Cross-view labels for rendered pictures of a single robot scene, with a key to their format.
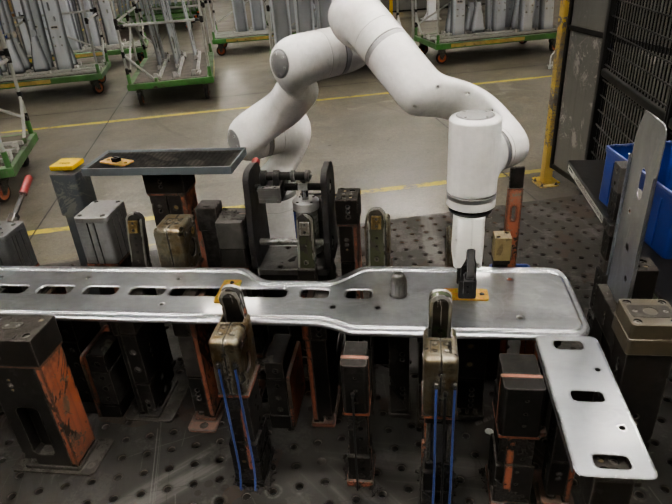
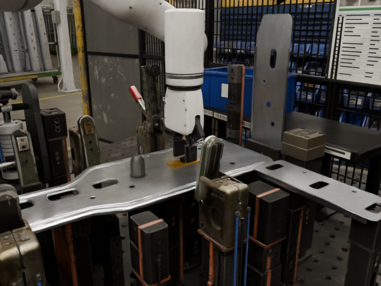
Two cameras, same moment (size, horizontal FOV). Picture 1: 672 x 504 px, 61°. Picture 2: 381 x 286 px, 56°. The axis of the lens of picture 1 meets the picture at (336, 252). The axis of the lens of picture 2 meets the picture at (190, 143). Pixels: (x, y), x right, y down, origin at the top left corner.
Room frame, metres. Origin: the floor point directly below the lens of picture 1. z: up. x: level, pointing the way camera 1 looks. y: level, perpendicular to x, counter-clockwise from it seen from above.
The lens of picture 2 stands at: (0.33, 0.31, 1.31)
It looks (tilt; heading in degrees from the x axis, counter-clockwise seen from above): 18 degrees down; 316
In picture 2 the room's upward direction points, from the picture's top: straight up
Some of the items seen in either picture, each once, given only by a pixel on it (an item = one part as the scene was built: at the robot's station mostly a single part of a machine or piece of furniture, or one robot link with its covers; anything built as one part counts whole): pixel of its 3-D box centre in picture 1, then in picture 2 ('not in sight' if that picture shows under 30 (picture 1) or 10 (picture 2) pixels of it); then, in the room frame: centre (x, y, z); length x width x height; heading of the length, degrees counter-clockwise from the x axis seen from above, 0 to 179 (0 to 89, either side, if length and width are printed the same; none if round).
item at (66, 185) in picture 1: (91, 246); not in sight; (1.39, 0.65, 0.92); 0.08 x 0.08 x 0.44; 81
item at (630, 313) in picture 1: (629, 396); (297, 197); (0.74, -0.49, 0.88); 0.08 x 0.08 x 0.36; 81
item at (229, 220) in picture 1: (245, 286); not in sight; (1.18, 0.22, 0.89); 0.13 x 0.11 x 0.38; 171
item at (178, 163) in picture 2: (465, 292); (184, 160); (0.91, -0.24, 1.01); 0.08 x 0.04 x 0.01; 81
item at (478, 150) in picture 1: (475, 152); (184, 41); (0.91, -0.24, 1.28); 0.09 x 0.08 x 0.13; 124
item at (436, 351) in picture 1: (436, 424); (220, 260); (0.71, -0.15, 0.87); 0.12 x 0.09 x 0.35; 171
